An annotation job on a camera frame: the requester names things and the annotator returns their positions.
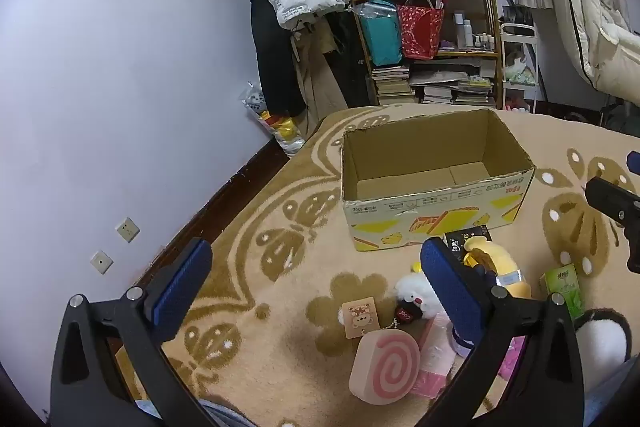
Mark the green and white soft toy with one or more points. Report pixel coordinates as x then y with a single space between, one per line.
520 72

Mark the teal bag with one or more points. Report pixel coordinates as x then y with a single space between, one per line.
382 37

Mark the clear bag with yellow contents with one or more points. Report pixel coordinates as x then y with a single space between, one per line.
282 127

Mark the pink translucent packet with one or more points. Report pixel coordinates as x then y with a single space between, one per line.
435 357

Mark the black hanging garment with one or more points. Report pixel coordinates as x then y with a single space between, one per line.
350 67

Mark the narrow stack of books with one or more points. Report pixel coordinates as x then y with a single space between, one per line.
392 87

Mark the green tissue packet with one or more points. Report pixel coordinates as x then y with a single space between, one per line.
562 284

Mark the white fluffy plush toy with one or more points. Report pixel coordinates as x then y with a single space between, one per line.
417 292

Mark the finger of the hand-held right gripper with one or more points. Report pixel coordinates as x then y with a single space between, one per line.
634 164
615 204

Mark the white padded chair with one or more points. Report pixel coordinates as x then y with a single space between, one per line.
590 7

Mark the row of small cosmetic bottles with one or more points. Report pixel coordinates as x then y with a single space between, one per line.
484 41

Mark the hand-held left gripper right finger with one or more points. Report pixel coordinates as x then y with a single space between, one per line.
450 292

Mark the pink swirl roll plush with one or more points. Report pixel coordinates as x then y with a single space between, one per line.
390 367

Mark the printed cardboard box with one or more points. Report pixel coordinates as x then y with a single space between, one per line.
430 207

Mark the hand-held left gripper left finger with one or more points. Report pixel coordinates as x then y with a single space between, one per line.
180 292

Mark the white wall socket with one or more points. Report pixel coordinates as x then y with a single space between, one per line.
101 262
128 230

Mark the red gift bag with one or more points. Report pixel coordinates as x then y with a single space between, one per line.
420 32

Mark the white bottle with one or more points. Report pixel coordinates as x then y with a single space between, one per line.
468 34
459 32

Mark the wide stack of books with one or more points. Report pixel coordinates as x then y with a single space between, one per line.
455 89

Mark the wooden shelf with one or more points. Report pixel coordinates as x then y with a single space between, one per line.
492 22

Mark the black tissue packet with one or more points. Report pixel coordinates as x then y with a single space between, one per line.
475 234

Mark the yellow banana plush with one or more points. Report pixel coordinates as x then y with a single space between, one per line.
505 269

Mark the black hanging coat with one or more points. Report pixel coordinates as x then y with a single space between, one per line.
272 57

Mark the beige butterfly printed rug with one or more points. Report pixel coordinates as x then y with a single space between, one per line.
280 267

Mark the purple plush bear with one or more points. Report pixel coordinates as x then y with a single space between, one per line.
510 359

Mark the white trolley cart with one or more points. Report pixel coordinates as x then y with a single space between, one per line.
520 29

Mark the beige hanging pants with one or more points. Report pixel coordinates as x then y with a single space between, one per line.
312 77

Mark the black and white plush toy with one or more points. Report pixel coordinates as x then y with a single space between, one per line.
600 337

